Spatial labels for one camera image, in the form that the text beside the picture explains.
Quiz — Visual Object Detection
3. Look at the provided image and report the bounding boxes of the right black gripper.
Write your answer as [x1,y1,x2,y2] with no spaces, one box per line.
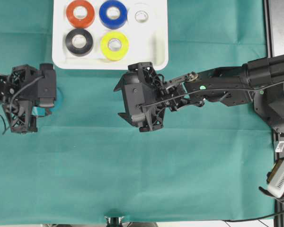
[113,62,165,132]

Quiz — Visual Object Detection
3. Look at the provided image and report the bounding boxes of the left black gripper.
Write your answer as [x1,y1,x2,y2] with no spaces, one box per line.
[2,65,42,133]

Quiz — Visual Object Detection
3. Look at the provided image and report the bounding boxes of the yellow tape roll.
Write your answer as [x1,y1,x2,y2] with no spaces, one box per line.
[100,32,129,61]

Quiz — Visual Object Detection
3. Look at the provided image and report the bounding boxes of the black tape roll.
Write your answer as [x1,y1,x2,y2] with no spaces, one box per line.
[65,28,94,57]

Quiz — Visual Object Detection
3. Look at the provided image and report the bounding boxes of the blue tape roll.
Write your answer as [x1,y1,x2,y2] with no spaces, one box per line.
[99,0,127,29]

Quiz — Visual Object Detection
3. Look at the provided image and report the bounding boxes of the red tape roll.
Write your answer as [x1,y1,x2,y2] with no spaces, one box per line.
[66,0,95,28]

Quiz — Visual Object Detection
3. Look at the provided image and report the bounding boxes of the white tape roll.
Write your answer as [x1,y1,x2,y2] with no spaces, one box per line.
[127,2,155,29]

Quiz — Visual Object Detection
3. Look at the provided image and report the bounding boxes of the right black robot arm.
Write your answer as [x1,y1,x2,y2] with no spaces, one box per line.
[114,55,284,133]

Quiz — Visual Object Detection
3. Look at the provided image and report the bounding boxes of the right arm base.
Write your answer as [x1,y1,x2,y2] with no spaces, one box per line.
[253,83,284,133]

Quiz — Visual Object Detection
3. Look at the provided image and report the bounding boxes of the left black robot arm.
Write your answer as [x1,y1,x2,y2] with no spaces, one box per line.
[0,65,44,134]

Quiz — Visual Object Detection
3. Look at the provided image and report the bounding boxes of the teal tape roll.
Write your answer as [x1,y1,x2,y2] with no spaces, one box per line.
[32,87,63,117]

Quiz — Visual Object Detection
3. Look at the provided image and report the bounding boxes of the white plastic case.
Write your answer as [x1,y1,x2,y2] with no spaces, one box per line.
[52,0,169,70]

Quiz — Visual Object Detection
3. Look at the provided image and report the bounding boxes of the white perforated device box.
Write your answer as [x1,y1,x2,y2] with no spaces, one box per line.
[267,160,284,198]

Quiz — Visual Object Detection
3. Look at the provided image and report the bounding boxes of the black camera clamp mount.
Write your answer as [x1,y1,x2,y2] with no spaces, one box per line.
[105,217,124,227]

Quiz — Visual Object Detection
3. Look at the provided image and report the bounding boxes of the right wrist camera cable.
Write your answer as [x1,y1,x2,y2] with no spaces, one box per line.
[136,87,263,109]

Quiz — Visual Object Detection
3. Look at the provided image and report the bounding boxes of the small white bracket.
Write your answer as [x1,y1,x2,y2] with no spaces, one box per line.
[274,141,284,153]

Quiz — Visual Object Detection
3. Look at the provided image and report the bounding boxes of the black cable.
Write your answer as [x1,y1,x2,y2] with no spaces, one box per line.
[223,211,284,223]

